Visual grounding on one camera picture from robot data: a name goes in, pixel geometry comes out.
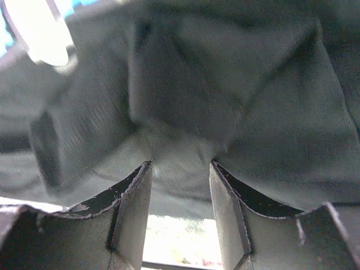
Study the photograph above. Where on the black t-shirt with daisy print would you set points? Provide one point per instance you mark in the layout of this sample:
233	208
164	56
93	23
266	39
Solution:
268	89

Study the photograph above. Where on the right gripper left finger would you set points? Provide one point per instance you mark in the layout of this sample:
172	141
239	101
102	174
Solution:
106	231

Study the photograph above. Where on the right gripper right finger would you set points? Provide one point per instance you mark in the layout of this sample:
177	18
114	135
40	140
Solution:
256	232

